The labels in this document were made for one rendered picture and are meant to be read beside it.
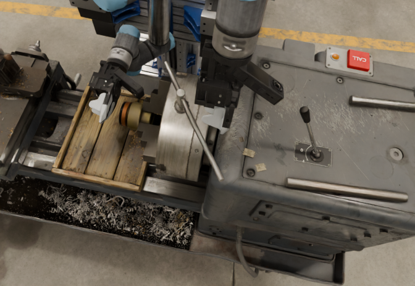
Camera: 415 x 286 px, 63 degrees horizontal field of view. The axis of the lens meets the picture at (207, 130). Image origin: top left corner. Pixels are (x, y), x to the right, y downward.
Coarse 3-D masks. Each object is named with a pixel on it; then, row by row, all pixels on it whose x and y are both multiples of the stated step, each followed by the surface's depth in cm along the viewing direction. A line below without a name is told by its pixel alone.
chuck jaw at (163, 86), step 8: (160, 80) 97; (168, 80) 97; (160, 88) 98; (168, 88) 97; (152, 96) 99; (160, 96) 99; (144, 104) 100; (152, 104) 100; (160, 104) 100; (160, 112) 101
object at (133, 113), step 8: (128, 104) 102; (136, 104) 102; (120, 112) 101; (128, 112) 100; (136, 112) 100; (144, 112) 102; (152, 112) 102; (120, 120) 102; (128, 120) 101; (136, 120) 100; (144, 120) 101; (152, 120) 107; (136, 128) 103
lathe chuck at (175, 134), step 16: (192, 80) 95; (176, 96) 90; (192, 96) 91; (176, 112) 89; (192, 112) 89; (160, 128) 89; (176, 128) 88; (192, 128) 88; (160, 144) 90; (176, 144) 89; (160, 160) 92; (176, 160) 92; (176, 176) 99
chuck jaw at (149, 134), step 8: (144, 128) 100; (152, 128) 100; (144, 136) 99; (152, 136) 99; (144, 144) 99; (152, 144) 97; (144, 152) 96; (152, 152) 96; (144, 160) 98; (152, 160) 97; (160, 168) 97
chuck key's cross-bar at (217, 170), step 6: (168, 66) 85; (168, 72) 85; (174, 78) 84; (174, 84) 83; (186, 102) 82; (186, 108) 82; (192, 120) 80; (192, 126) 80; (198, 132) 78; (198, 138) 78; (204, 144) 76; (204, 150) 76; (210, 156) 75; (210, 162) 74; (216, 168) 73; (216, 174) 73; (222, 180) 72
